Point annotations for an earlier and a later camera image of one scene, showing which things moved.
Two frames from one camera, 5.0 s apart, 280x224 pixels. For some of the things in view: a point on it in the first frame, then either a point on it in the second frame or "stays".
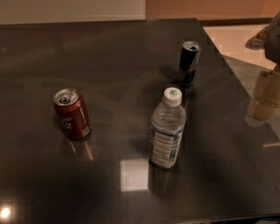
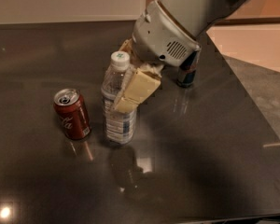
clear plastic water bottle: (167, 126) -> (119, 127)
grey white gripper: (279, 37) -> (160, 36)
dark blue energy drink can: (189, 63) stays
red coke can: (72, 114) stays
